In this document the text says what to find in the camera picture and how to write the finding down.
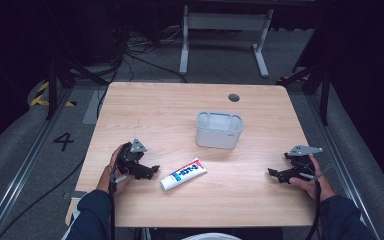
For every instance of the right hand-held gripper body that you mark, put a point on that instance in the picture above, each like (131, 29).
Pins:
(301, 163)

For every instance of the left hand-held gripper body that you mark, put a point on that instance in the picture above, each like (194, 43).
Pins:
(128, 161)

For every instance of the person's left hand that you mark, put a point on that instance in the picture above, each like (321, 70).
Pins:
(108, 181)

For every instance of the person's right hand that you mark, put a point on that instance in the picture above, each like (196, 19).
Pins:
(318, 188)

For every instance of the white toothpaste tube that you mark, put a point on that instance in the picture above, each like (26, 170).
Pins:
(183, 174)

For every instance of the black metal stand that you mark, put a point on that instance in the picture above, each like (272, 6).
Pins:
(51, 90)
(325, 96)

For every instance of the grey plastic holder box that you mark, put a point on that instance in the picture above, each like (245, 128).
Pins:
(218, 135)

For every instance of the white round object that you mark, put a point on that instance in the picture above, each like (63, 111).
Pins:
(211, 236)

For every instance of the metal floor rail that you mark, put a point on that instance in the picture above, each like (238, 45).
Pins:
(336, 156)
(20, 166)

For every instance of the white metal desk frame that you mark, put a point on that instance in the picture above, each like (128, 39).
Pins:
(225, 21)

